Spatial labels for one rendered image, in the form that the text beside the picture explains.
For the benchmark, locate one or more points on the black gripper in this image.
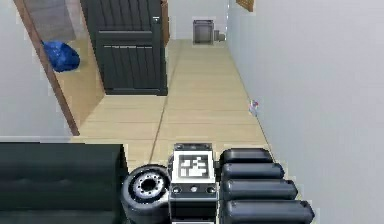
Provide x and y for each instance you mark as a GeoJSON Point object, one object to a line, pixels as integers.
{"type": "Point", "coordinates": [146, 193]}

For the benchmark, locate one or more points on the grey square bin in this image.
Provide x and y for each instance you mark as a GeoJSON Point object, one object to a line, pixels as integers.
{"type": "Point", "coordinates": [203, 31]}

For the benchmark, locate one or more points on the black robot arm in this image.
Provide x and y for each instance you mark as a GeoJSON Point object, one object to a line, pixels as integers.
{"type": "Point", "coordinates": [246, 190]}

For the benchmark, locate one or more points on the small colourful object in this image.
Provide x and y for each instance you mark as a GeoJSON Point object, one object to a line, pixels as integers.
{"type": "Point", "coordinates": [253, 107]}

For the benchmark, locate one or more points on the black room door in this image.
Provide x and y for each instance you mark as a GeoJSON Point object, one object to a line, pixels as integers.
{"type": "Point", "coordinates": [130, 50]}

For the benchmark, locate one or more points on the blue bag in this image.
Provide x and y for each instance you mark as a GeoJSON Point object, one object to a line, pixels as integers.
{"type": "Point", "coordinates": [61, 56]}

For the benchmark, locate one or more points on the small grey box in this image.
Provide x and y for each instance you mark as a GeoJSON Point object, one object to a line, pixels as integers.
{"type": "Point", "coordinates": [219, 35]}

